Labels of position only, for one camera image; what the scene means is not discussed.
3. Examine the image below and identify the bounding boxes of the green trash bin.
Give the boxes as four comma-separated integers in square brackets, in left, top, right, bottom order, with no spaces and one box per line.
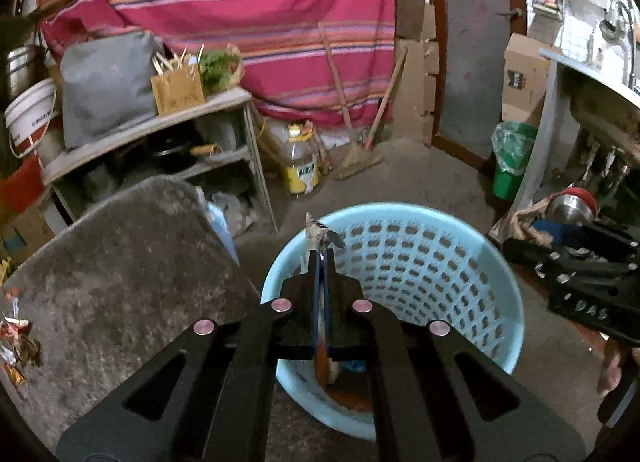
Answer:
[491,121,538,202]

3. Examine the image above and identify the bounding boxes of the light blue laundry basket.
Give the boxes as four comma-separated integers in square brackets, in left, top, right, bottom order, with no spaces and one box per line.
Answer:
[260,202,525,442]

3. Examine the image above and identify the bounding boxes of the grey fuzzy table mat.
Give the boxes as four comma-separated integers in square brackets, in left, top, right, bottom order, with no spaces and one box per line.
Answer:
[2,176,259,449]

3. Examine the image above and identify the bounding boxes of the clear orange-topped plastic bag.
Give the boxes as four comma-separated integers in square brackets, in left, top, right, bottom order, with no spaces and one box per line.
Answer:
[1,288,42,401]

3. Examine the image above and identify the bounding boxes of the cardboard box by door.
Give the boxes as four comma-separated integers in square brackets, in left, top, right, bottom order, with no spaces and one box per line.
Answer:
[501,33,556,126]

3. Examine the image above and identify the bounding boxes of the yellow oil bottle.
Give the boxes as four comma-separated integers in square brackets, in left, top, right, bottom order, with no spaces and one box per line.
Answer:
[282,124,320,196]

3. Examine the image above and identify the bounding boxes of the wooden broom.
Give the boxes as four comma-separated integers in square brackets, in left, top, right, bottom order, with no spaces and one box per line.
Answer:
[316,21,384,182]

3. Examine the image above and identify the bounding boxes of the grey metal shelf table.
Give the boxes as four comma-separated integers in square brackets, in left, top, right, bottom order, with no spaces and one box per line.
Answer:
[42,87,278,230]

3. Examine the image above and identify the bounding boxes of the red plastic basin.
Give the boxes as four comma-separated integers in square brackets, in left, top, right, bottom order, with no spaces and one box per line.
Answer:
[1,156,44,214]

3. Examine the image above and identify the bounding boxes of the brown metal door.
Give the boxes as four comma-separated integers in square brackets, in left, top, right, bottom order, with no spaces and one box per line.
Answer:
[431,0,527,170]

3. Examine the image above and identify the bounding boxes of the yellow woven basket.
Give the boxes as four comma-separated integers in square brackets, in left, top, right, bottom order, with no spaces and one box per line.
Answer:
[151,50,205,116]

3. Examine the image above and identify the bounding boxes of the grey fabric cover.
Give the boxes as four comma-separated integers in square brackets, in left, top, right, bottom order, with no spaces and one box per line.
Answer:
[60,32,162,150]

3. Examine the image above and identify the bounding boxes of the white red plastic bucket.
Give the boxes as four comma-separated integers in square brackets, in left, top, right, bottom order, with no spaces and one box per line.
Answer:
[4,78,62,159]

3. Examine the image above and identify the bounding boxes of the striped pink curtain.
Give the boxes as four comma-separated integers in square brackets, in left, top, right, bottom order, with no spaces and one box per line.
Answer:
[42,0,395,127]

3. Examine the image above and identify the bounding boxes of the steel pot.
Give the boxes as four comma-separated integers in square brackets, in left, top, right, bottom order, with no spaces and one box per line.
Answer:
[2,45,49,102]

